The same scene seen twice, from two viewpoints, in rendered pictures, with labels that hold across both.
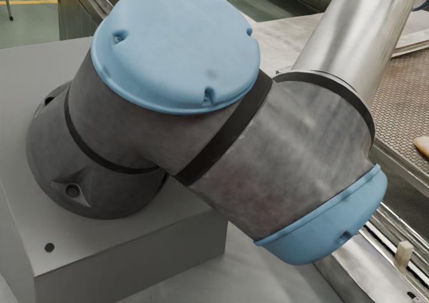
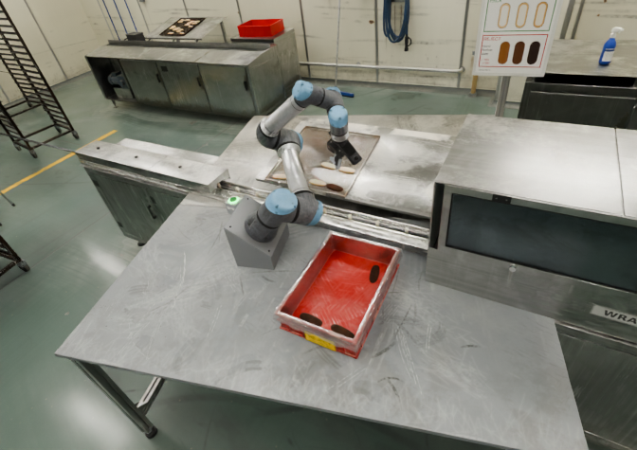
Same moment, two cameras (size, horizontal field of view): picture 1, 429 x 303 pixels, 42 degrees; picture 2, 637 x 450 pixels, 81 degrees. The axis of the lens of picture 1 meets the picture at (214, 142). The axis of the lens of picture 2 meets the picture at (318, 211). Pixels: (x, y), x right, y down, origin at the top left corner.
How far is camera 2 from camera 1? 1.18 m
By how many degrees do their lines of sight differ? 27
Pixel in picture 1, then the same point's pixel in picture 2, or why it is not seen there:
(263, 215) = (308, 219)
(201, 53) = (288, 201)
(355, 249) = not seen: hidden behind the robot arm
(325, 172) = (314, 207)
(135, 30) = (279, 204)
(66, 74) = (242, 216)
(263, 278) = (301, 233)
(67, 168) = (265, 233)
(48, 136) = (258, 230)
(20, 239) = (263, 252)
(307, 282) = (310, 228)
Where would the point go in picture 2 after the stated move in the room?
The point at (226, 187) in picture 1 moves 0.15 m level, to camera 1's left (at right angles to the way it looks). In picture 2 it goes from (300, 219) to (270, 235)
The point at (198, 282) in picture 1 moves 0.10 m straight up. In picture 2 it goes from (290, 243) to (287, 226)
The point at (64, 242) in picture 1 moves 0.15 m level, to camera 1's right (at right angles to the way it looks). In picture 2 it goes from (269, 248) to (299, 232)
